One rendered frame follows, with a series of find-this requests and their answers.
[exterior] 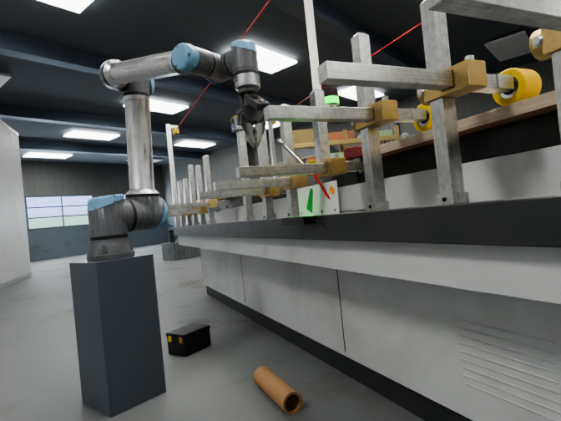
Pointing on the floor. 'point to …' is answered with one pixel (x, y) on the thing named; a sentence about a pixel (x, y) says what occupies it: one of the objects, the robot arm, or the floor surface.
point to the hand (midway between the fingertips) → (255, 144)
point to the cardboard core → (278, 390)
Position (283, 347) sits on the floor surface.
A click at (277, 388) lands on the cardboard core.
